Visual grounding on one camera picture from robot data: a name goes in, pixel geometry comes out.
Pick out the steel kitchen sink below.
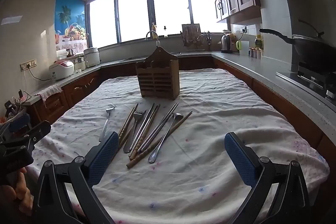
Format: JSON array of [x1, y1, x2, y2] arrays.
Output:
[[119, 51, 182, 63]]

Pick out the small white glass appliance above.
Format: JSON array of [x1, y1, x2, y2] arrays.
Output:
[[73, 55, 87, 72]]

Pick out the gas stove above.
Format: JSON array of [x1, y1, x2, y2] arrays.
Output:
[[276, 61, 336, 104]]

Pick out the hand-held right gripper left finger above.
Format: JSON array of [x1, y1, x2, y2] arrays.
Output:
[[31, 131, 120, 224]]

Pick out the tangled cables and chargers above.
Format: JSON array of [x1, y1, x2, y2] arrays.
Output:
[[4, 89, 32, 119]]

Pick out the wooden utensil holder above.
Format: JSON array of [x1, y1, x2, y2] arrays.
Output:
[[135, 40, 180, 101]]

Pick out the black power cable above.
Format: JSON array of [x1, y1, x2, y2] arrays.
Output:
[[26, 67, 54, 82]]

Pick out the brown wooden chopstick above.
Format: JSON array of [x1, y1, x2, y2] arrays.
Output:
[[118, 108, 135, 149], [126, 111, 193, 169], [118, 103, 139, 136]]

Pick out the black wok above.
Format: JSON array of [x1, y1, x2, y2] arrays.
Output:
[[259, 20, 336, 73]]

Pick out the person's left hand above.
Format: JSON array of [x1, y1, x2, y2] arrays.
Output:
[[0, 168, 33, 217]]

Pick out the pink white rice cooker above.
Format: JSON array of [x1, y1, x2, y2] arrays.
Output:
[[49, 60, 75, 81]]

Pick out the white floral tablecloth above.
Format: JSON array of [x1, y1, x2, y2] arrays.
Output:
[[31, 68, 331, 224]]

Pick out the steel kitchen faucet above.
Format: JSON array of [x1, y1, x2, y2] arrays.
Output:
[[146, 30, 161, 47]]

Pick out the small steel fork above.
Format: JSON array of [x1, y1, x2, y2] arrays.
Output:
[[99, 106, 116, 142]]

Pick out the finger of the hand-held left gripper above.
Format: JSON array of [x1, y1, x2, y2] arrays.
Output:
[[0, 113, 31, 136], [0, 120, 52, 153]]

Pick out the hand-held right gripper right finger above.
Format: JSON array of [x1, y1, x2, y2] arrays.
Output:
[[224, 132, 311, 224]]

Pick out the white lace cloth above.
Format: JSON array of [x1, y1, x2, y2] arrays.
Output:
[[37, 84, 63, 102]]

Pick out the steel spoon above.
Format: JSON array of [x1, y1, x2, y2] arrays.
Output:
[[148, 113, 183, 164]]

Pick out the white pitcher green handle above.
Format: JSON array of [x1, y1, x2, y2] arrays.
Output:
[[235, 40, 249, 56]]

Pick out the steel electric kettle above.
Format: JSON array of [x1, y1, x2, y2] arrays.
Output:
[[220, 33, 235, 54]]

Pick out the kitchen window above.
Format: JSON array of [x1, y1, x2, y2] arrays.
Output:
[[85, 0, 231, 48]]

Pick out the large steel fork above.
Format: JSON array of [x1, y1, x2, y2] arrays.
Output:
[[123, 110, 147, 153]]

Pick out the tropical fruit wall poster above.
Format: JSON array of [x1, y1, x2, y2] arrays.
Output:
[[55, 0, 88, 52]]

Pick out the dish drying rack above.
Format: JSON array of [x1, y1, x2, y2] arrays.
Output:
[[180, 23, 208, 52]]

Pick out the white electric cooker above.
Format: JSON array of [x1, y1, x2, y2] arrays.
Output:
[[83, 47, 101, 67]]

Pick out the wall socket strip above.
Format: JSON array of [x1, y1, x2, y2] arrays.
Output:
[[20, 59, 37, 72]]

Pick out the wooden lower cabinets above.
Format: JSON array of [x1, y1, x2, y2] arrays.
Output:
[[25, 55, 336, 159]]

